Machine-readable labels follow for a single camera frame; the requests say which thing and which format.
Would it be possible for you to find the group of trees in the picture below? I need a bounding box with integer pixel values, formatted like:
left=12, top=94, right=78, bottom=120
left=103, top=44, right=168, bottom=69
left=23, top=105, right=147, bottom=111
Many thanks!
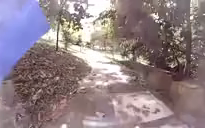
left=92, top=0, right=205, bottom=82

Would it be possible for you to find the thin young tree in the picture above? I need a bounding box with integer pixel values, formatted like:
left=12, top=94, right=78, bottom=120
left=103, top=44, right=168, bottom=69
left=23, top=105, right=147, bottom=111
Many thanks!
left=39, top=0, right=92, bottom=53

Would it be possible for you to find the leaf-covered earth slope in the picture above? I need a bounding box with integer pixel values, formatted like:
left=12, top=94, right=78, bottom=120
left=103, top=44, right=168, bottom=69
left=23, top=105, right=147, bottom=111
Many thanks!
left=3, top=42, right=93, bottom=128

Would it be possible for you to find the pale concrete slab path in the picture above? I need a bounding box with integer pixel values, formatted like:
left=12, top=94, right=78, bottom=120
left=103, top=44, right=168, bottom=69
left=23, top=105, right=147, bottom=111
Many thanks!
left=56, top=44, right=192, bottom=128

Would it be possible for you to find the low stone wall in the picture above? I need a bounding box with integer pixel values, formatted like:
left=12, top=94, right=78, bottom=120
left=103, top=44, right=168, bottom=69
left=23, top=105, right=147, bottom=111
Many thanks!
left=145, top=67, right=205, bottom=115

